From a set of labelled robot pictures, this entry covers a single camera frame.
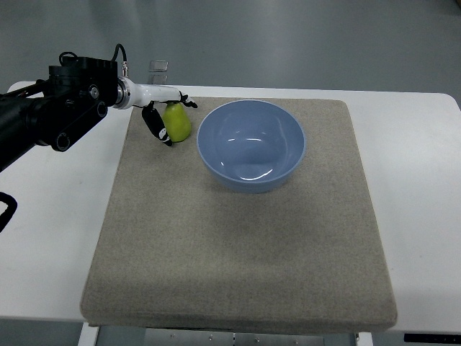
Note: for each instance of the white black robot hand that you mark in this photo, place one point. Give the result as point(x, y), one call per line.
point(144, 96)

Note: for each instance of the green pear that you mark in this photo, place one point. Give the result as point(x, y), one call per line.
point(177, 123)

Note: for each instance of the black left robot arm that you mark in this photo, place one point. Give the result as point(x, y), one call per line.
point(60, 110)

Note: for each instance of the blue bowl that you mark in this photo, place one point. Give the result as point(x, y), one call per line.
point(251, 146)

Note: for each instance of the metal floor plate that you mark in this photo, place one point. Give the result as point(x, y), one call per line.
point(158, 66)

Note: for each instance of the grey felt mat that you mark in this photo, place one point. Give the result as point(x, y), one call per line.
point(179, 250)

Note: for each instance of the metal table frame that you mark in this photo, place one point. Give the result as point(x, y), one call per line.
point(139, 336)

